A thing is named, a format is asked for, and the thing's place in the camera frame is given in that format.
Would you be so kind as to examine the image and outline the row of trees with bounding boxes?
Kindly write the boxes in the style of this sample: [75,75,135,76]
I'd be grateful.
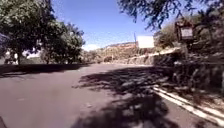
[0,0,86,65]

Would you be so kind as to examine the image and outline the grey stone wall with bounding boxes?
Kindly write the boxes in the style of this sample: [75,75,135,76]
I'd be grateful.
[109,53,224,94]

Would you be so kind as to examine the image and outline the bushes above stone wall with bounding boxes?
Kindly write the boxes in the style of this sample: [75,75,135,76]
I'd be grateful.
[154,9,224,64]

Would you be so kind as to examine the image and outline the grey asphalt road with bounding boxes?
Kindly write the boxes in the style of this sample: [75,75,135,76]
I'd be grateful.
[0,63,224,128]

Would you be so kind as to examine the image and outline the white billboard on poles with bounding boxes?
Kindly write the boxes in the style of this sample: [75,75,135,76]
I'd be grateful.
[133,32,155,51]

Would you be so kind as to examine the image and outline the low dark wall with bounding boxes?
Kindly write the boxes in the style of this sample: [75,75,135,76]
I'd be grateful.
[0,63,89,76]

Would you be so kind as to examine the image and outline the large spreading tree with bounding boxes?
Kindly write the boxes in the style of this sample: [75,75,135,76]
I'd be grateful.
[116,0,224,31]

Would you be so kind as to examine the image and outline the dry leaf-strewn verge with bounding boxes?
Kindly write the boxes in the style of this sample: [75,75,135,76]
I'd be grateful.
[156,83,224,114]

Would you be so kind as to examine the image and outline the dry bushy hillside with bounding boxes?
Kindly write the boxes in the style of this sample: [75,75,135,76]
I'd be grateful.
[81,41,139,64]

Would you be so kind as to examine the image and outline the dark framed sign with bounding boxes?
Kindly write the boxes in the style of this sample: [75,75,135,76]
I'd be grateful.
[174,18,195,51]

